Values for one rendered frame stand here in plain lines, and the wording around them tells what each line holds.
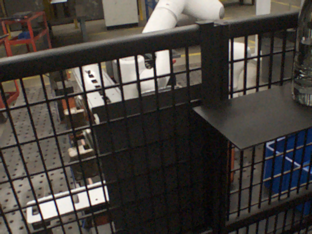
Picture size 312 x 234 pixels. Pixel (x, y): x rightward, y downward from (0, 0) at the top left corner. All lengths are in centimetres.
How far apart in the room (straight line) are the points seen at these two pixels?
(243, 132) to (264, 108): 8
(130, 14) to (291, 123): 802
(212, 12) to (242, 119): 87
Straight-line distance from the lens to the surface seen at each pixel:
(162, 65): 102
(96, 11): 918
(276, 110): 50
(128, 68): 103
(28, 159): 192
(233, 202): 94
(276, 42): 424
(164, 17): 115
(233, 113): 49
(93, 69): 216
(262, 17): 54
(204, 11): 129
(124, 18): 842
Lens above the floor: 165
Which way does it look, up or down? 26 degrees down
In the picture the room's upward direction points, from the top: 5 degrees counter-clockwise
